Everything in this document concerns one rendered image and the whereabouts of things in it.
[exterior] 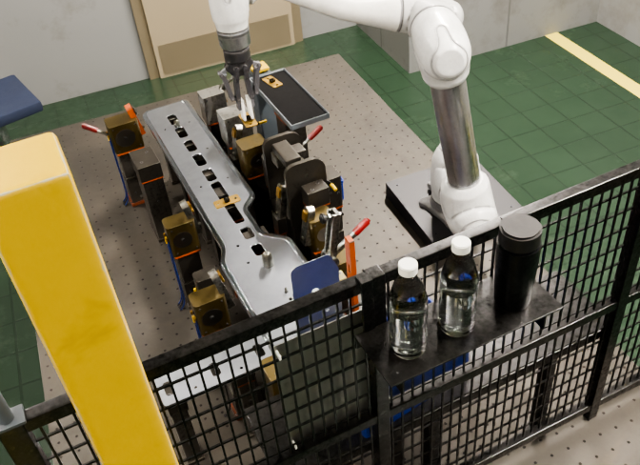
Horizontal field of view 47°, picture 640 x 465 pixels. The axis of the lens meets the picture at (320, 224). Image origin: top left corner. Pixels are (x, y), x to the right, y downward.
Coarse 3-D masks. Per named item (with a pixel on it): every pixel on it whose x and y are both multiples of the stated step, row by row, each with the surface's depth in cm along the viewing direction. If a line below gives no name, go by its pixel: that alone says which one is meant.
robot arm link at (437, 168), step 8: (440, 144) 247; (440, 152) 243; (432, 160) 247; (440, 160) 243; (432, 168) 248; (440, 168) 244; (432, 176) 250; (440, 176) 243; (432, 184) 252; (440, 184) 243; (432, 192) 256
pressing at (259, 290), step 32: (160, 128) 272; (192, 128) 271; (192, 160) 254; (224, 160) 253; (192, 192) 241; (224, 224) 227; (256, 224) 225; (224, 256) 216; (256, 256) 214; (288, 256) 213; (256, 288) 204; (288, 288) 203
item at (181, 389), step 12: (240, 348) 188; (264, 348) 187; (204, 360) 186; (216, 360) 186; (240, 360) 185; (252, 360) 185; (180, 372) 184; (192, 372) 183; (204, 372) 183; (228, 372) 182; (240, 372) 182; (156, 384) 181; (180, 384) 181; (192, 384) 180; (216, 384) 180; (168, 396) 178; (180, 396) 178
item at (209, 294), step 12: (204, 288) 199; (192, 300) 196; (204, 300) 196; (216, 300) 196; (192, 312) 199; (204, 312) 196; (216, 312) 198; (228, 312) 201; (204, 324) 199; (216, 324) 201; (228, 324) 203
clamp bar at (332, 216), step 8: (320, 216) 192; (328, 216) 193; (336, 216) 192; (328, 224) 196; (336, 224) 194; (328, 232) 198; (336, 232) 195; (328, 240) 200; (336, 240) 197; (328, 248) 201; (336, 248) 199; (336, 256) 201
